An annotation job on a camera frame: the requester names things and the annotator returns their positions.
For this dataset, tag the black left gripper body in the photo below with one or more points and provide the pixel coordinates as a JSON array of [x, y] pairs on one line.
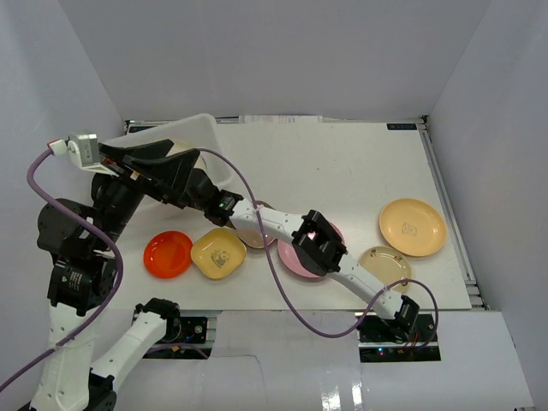
[[118, 167]]

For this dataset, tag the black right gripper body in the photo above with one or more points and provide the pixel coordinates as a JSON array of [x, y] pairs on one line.
[[198, 204]]

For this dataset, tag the cream white round plate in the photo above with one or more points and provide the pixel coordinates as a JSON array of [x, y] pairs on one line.
[[182, 146]]

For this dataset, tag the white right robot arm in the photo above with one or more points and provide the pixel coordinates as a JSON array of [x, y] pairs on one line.
[[318, 246]]

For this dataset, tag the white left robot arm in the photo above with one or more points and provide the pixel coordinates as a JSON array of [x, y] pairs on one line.
[[88, 269]]

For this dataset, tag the white plastic bin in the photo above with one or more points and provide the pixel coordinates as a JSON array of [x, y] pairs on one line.
[[199, 130]]

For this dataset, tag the yellow square panda plate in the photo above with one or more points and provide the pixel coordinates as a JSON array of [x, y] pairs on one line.
[[218, 253]]

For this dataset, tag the orange round plate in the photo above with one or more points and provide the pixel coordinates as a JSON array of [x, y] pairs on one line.
[[168, 254]]

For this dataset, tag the brown square plate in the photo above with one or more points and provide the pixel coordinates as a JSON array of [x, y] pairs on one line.
[[253, 239]]

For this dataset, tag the paper sheet at back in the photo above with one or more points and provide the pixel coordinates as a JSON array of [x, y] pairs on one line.
[[279, 119]]

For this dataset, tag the pink round plate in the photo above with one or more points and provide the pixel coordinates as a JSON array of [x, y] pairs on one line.
[[289, 258]]

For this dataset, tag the beige floral round plate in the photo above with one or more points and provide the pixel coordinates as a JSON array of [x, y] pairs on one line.
[[386, 264]]

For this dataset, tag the yellow round plate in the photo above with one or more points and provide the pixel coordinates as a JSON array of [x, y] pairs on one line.
[[412, 227]]

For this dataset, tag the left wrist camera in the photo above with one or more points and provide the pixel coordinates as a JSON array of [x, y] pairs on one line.
[[82, 150]]

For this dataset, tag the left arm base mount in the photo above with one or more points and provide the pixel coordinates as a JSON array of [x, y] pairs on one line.
[[186, 339]]

